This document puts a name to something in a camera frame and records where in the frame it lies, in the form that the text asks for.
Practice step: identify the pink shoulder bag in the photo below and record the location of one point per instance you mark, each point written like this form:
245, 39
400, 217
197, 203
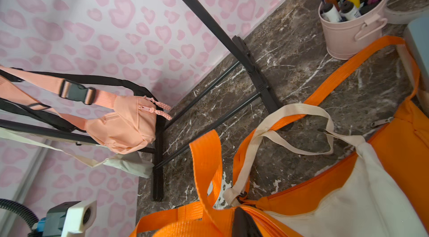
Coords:
109, 84

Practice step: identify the grey blue flat box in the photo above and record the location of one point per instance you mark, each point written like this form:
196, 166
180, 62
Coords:
417, 39

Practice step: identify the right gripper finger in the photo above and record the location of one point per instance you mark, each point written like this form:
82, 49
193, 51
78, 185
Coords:
244, 225

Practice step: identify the black garment rack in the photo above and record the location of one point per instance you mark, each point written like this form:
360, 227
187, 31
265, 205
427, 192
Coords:
159, 44

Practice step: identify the small orange sling bag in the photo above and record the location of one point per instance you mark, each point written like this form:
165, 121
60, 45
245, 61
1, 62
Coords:
201, 219

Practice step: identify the large orange crescent bag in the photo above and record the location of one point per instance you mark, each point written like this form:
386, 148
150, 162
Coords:
405, 136

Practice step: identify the pink pen cup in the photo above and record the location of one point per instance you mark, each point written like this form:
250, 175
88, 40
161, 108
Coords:
349, 26

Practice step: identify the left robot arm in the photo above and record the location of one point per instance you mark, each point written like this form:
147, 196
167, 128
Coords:
24, 213

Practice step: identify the cream white crescent bag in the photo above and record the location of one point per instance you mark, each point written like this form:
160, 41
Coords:
368, 197

